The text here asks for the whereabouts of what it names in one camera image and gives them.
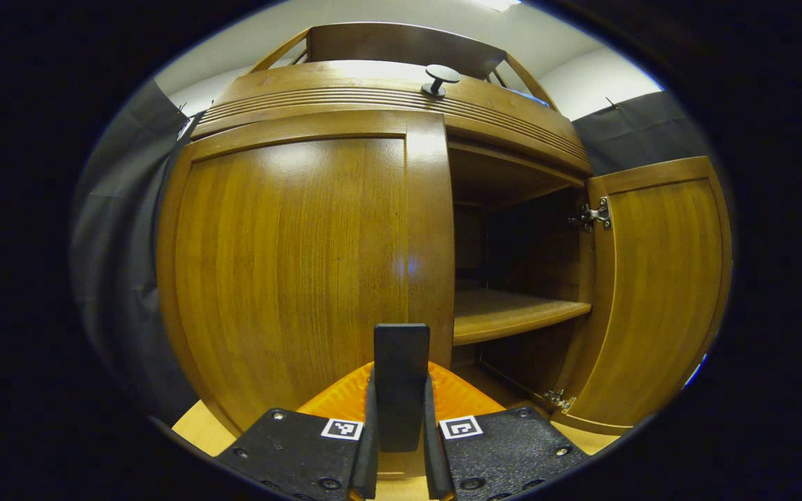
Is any blue folded cloth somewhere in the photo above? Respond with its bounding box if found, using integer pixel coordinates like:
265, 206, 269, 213
509, 89, 553, 109

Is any black backdrop cloth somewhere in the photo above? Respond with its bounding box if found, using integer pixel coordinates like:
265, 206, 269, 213
70, 80, 711, 427

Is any round black drawer knob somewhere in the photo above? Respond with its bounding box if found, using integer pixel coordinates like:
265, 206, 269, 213
420, 64, 462, 97

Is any wooden inner shelf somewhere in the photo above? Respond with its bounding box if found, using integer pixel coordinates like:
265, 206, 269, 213
453, 287, 592, 347

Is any wooden shoe cabinet door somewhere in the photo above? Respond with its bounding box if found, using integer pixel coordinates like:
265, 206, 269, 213
156, 110, 456, 481
554, 156, 732, 437

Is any silver door hinge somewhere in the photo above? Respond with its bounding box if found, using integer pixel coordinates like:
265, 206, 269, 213
542, 388, 577, 413
568, 197, 613, 233

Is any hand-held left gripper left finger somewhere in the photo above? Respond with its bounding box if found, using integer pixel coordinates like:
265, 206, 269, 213
214, 362, 381, 501

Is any black door handle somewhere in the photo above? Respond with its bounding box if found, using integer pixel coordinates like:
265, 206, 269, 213
373, 324, 431, 453

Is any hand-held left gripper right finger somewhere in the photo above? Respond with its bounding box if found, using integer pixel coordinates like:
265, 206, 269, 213
422, 362, 590, 501

